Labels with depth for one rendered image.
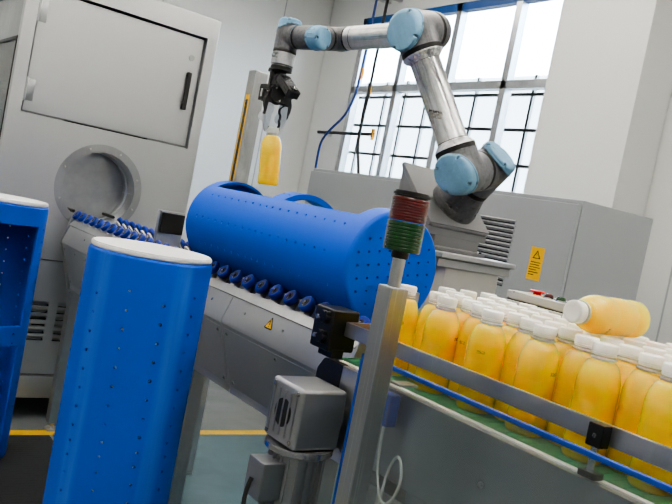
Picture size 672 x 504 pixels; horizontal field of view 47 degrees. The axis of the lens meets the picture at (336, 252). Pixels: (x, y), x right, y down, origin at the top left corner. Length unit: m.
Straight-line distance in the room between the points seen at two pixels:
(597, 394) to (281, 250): 1.00
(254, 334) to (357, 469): 0.82
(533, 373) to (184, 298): 0.80
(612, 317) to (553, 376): 0.14
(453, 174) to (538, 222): 1.43
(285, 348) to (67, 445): 0.55
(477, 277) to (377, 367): 1.04
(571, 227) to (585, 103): 1.51
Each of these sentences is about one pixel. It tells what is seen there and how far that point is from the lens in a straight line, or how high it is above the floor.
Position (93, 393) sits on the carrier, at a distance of 1.80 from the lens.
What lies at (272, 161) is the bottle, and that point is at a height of 1.32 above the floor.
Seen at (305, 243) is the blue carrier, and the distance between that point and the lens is 1.91.
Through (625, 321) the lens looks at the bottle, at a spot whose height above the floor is 1.11.
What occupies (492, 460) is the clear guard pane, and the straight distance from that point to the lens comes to 1.26.
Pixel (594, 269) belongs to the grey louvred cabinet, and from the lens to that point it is 3.53.
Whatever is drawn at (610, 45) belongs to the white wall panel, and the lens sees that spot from 4.80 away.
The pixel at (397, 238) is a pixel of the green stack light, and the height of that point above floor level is 1.18.
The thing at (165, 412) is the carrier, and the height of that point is 0.69.
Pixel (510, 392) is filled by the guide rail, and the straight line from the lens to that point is 1.32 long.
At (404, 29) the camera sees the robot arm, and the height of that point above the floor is 1.72.
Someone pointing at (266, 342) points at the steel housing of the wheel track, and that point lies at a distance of 2.02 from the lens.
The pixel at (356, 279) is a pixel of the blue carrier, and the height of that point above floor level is 1.06.
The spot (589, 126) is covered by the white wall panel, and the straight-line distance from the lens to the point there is 4.72.
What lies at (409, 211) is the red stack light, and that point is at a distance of 1.27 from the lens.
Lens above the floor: 1.20
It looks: 3 degrees down
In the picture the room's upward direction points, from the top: 11 degrees clockwise
